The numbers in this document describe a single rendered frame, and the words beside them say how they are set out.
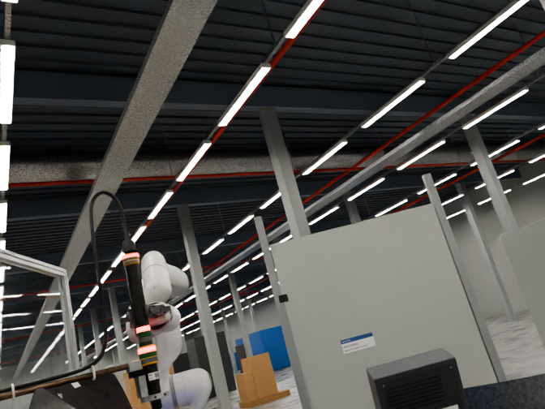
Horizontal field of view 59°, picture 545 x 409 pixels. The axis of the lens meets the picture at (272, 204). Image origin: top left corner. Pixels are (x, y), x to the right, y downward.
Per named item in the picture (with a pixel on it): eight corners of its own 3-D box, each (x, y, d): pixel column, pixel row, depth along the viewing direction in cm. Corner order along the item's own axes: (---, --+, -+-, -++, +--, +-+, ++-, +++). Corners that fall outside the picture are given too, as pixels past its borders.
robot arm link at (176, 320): (136, 312, 141) (165, 296, 142) (148, 314, 154) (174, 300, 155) (148, 338, 139) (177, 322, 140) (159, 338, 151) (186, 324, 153)
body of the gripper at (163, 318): (176, 325, 138) (166, 323, 127) (140, 333, 137) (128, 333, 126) (170, 299, 140) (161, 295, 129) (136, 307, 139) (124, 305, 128)
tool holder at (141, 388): (138, 405, 111) (130, 361, 114) (129, 406, 116) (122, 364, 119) (174, 393, 116) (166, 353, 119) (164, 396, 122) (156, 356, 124)
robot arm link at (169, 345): (195, 404, 175) (151, 417, 171) (195, 400, 187) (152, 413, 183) (169, 271, 186) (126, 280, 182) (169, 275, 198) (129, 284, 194)
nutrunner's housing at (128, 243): (152, 411, 114) (121, 229, 126) (147, 412, 116) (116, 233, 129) (168, 406, 116) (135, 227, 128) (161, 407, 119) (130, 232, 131)
